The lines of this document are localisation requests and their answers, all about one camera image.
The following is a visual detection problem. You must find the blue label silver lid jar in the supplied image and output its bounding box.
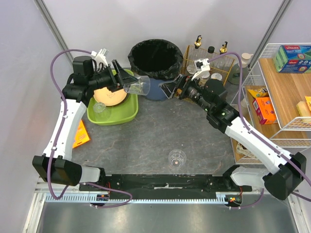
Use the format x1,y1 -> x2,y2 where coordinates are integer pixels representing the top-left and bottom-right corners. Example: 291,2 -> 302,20
211,73 -> 223,81

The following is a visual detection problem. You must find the black cap glass bottle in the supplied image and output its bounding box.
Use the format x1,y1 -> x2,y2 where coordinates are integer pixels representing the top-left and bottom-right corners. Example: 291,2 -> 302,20
207,46 -> 215,54

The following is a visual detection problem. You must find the blue sponge package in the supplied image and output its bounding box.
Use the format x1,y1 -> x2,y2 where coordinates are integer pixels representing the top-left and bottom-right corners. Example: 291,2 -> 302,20
273,45 -> 311,74

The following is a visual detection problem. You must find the orange purple box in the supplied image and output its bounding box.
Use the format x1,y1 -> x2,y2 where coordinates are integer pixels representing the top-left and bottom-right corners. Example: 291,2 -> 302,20
252,97 -> 277,125

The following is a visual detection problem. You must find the white wire shelf rack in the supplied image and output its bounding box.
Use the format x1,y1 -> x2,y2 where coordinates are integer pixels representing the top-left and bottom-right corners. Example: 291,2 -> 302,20
236,43 -> 311,155

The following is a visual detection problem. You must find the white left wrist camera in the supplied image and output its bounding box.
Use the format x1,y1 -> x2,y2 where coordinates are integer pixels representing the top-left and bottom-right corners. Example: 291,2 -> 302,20
91,48 -> 108,68

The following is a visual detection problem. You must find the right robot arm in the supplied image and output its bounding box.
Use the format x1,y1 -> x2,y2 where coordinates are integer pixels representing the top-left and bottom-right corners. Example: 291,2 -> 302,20
159,75 -> 311,200

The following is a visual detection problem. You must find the yellow snack bag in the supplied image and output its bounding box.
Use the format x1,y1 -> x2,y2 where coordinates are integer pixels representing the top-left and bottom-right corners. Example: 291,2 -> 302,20
247,87 -> 269,98

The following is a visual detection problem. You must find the black mounting base plate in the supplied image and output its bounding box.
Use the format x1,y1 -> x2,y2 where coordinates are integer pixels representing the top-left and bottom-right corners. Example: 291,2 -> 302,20
79,173 -> 253,195

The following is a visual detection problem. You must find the silver lid spice jar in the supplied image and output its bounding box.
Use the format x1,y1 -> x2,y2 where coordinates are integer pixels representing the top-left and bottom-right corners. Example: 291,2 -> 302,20
187,65 -> 196,75

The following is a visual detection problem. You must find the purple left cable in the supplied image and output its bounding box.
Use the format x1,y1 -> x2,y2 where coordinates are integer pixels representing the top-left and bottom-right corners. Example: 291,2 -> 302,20
47,49 -> 133,209

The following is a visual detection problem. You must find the glass oil bottle gold spout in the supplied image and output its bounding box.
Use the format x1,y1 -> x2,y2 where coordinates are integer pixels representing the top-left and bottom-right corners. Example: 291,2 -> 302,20
217,41 -> 228,70

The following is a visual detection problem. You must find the cream pump soap bottle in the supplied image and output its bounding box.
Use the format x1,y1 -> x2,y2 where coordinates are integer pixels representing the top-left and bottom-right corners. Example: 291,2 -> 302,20
228,52 -> 253,85

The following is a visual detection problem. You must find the green plastic basin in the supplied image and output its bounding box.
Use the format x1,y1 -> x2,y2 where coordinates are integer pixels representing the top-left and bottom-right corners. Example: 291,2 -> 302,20
86,69 -> 139,126

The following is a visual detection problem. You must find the clear glass cup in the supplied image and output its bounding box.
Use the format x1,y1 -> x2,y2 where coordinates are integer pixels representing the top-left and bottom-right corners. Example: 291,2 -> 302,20
93,102 -> 111,122
123,76 -> 150,96
168,149 -> 187,167

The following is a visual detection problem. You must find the blue trash bin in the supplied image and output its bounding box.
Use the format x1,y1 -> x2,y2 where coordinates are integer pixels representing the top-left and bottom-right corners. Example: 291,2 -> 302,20
145,78 -> 171,101

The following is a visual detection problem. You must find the beige plate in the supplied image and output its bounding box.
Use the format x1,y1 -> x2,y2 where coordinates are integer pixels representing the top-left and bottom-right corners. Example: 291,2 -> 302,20
93,87 -> 127,107

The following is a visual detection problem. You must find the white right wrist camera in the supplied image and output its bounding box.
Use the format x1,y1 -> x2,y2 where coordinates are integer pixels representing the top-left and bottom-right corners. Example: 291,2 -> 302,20
191,58 -> 210,81

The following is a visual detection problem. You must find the black trash bag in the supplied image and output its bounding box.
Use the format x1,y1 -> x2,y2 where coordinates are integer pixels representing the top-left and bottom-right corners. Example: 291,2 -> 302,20
128,39 -> 183,81

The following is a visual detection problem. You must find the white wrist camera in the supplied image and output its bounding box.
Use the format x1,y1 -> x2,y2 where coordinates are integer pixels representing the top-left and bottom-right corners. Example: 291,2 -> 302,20
191,58 -> 210,81
91,48 -> 108,68

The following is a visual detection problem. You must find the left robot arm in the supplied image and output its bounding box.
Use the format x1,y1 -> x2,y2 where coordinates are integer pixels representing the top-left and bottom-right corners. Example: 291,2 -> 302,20
32,56 -> 138,186

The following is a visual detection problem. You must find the chocolate cookie box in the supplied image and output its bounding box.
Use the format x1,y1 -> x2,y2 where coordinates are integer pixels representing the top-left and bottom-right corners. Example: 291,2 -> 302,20
236,143 -> 257,159

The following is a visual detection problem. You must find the yellow sponge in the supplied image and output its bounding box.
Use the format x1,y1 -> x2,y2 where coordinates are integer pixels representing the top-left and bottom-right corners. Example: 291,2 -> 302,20
296,96 -> 311,117

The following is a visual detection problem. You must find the yellow wire basket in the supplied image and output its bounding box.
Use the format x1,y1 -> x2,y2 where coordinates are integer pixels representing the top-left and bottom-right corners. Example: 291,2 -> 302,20
180,45 -> 235,85

